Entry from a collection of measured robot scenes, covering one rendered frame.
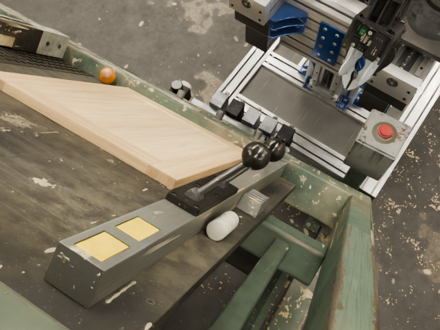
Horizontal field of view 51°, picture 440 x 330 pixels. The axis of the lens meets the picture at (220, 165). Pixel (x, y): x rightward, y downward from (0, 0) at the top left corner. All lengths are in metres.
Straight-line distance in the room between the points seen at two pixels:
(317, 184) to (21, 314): 1.12
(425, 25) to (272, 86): 0.99
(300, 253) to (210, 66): 1.69
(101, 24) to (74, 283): 2.44
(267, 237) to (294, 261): 0.07
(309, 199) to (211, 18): 1.63
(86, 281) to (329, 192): 0.96
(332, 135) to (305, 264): 1.21
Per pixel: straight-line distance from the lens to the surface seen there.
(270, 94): 2.20
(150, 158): 0.83
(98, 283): 0.42
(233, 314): 0.64
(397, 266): 2.25
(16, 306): 0.24
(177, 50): 2.61
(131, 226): 0.50
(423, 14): 1.40
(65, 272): 0.43
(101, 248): 0.44
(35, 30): 1.45
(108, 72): 1.44
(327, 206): 1.31
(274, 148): 0.71
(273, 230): 0.99
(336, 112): 2.20
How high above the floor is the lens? 2.10
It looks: 68 degrees down
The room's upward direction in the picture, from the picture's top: 5 degrees counter-clockwise
